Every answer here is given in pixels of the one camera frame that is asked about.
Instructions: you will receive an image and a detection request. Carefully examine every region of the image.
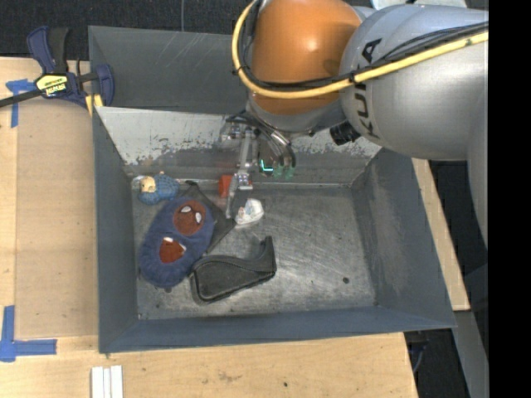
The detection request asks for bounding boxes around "blue slipper with red faces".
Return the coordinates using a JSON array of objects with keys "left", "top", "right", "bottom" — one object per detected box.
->
[{"left": 138, "top": 197, "right": 217, "bottom": 289}]

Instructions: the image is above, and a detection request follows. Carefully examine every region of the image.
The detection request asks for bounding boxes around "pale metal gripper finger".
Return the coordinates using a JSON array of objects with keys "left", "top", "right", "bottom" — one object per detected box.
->
[{"left": 225, "top": 172, "right": 255, "bottom": 220}]

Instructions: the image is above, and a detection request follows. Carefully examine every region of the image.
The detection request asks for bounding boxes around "blue toy figure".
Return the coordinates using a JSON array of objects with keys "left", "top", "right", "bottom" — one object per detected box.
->
[{"left": 132, "top": 172, "right": 182, "bottom": 206}]

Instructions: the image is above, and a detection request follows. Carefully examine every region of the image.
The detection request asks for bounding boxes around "small white toy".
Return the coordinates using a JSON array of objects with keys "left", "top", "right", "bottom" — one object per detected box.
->
[{"left": 234, "top": 198, "right": 266, "bottom": 228}]

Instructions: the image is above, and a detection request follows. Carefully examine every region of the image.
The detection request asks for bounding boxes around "grey metal bin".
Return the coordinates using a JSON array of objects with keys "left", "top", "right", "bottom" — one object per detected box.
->
[{"left": 86, "top": 25, "right": 459, "bottom": 354}]

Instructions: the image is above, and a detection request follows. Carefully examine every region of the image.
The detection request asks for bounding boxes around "black flat triangular piece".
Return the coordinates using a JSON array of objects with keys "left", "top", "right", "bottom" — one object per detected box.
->
[{"left": 184, "top": 179, "right": 238, "bottom": 255}]

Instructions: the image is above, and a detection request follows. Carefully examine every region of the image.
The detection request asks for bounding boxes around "small red block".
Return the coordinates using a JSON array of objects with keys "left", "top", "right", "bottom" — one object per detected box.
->
[{"left": 217, "top": 174, "right": 234, "bottom": 199}]

